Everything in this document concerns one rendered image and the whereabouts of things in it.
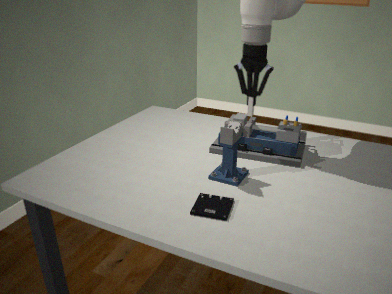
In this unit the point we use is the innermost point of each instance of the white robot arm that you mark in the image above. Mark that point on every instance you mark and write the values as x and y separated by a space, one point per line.
257 16

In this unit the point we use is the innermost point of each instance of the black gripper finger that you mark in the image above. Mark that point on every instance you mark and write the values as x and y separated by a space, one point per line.
247 91
255 93

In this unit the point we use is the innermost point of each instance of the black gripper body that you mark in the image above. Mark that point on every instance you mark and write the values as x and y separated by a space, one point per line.
254 54

